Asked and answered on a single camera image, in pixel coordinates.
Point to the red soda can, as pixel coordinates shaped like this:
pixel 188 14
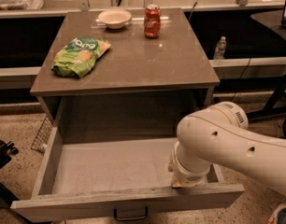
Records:
pixel 152 21

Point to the white bowl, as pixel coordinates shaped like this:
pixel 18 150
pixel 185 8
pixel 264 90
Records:
pixel 114 18

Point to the red white sneaker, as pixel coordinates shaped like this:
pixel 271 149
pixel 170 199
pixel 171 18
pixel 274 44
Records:
pixel 278 216

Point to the clear water bottle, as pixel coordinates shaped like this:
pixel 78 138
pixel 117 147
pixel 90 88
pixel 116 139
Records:
pixel 220 49

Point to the green chip bag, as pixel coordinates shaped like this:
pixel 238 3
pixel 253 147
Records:
pixel 78 57

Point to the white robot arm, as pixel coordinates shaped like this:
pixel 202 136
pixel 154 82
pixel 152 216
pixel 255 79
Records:
pixel 219 134

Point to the grey top drawer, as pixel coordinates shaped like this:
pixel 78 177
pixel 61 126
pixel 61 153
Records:
pixel 108 157

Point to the black stand with cable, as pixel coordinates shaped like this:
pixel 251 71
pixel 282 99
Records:
pixel 18 176

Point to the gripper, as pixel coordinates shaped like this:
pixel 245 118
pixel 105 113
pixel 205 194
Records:
pixel 189 174

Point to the wire mesh basket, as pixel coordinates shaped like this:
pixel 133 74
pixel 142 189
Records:
pixel 42 137

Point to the grey drawer cabinet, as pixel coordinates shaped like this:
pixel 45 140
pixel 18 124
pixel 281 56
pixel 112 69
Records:
pixel 140 88

